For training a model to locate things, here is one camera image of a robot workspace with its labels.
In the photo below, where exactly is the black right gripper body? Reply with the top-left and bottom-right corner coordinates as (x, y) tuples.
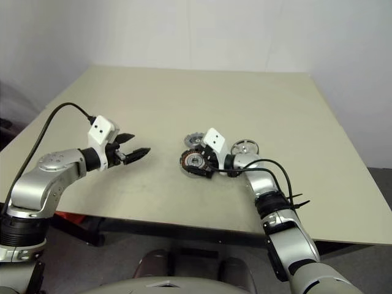
(200, 145), (221, 181)

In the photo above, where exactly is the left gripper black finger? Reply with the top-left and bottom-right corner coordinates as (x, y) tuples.
(124, 146), (152, 165)
(117, 132), (136, 145)

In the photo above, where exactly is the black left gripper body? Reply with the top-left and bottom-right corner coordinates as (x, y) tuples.
(105, 141), (128, 169)

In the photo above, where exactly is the motor stator with copper windings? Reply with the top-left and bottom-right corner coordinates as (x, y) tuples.
(178, 149), (213, 178)

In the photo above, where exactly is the silver spoked wheel part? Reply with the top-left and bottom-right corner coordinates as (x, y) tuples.
(230, 138), (261, 157)

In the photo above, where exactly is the grey toothed gear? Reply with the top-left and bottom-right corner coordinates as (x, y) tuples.
(183, 132), (206, 148)

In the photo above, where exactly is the red object under table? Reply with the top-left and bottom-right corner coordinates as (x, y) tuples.
(56, 212), (86, 225)

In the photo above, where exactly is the dark rounded shape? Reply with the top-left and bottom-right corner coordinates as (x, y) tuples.
(136, 249), (171, 278)
(218, 257), (255, 287)

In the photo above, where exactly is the silver robot torso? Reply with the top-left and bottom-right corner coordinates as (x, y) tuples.
(94, 271), (246, 294)

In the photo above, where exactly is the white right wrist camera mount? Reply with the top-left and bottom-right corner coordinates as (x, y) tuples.
(203, 127), (229, 176)

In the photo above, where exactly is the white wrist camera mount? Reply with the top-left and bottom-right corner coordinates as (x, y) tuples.
(203, 127), (229, 176)
(87, 115), (121, 171)

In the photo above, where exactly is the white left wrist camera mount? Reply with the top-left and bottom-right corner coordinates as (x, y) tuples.
(87, 115), (121, 171)

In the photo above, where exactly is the black table frame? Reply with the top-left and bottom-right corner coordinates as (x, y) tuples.
(50, 213), (341, 255)

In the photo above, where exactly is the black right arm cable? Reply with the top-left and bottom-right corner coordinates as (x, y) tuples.
(243, 158), (300, 203)
(210, 160), (294, 200)

